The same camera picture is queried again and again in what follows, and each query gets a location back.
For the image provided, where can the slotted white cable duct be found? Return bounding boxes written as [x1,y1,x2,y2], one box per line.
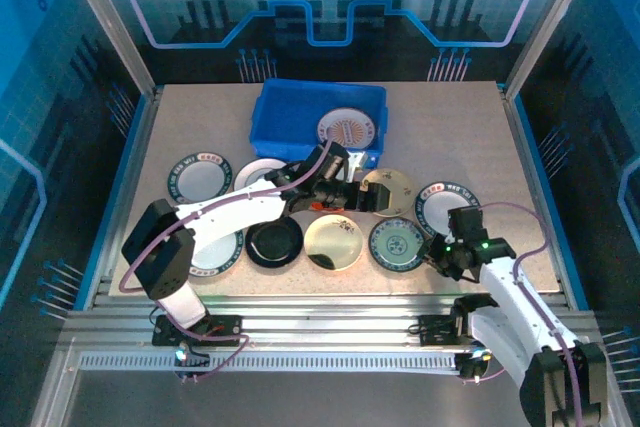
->
[78,350,464,374]

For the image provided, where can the black plate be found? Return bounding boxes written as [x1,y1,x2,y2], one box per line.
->
[244,215,304,268]

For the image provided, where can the aluminium frame rail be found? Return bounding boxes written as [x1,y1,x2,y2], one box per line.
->
[59,291,599,354]

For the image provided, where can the white plate with grey ring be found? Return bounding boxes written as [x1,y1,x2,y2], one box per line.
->
[233,157,290,194]

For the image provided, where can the beige plate with floral print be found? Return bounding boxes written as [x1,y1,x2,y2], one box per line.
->
[360,168,416,218]

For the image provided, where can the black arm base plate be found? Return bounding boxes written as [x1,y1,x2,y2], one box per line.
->
[417,314,474,347]
[152,313,245,348]

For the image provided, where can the blue and white patterned plate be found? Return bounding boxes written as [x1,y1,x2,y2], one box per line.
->
[368,216,426,272]

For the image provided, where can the white plate orange sunburst print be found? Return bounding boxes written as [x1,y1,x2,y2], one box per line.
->
[315,107,378,151]

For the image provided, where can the blue table edge strip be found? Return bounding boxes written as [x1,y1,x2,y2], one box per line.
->
[512,94,590,311]
[73,94,152,311]

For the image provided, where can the black controller module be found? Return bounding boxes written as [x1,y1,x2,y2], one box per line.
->
[173,344,211,379]
[454,346,494,381]

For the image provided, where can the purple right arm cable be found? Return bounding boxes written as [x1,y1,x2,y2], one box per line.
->
[462,200,589,427]

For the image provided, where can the green rimmed white plate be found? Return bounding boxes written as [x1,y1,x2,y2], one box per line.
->
[413,181,483,237]
[191,229,246,278]
[166,150,235,202]

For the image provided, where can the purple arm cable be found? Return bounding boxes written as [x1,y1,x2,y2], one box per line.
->
[462,200,589,427]
[118,140,350,384]

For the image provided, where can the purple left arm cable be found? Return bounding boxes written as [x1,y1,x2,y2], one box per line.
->
[118,140,350,384]

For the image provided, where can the blue plastic bin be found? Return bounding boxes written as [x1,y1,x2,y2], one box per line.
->
[248,77,390,169]

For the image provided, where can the cream plate with floral print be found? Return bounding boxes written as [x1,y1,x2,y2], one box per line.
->
[303,214,365,272]

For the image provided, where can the aluminium frame post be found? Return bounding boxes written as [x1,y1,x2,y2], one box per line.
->
[54,0,157,98]
[503,0,605,98]

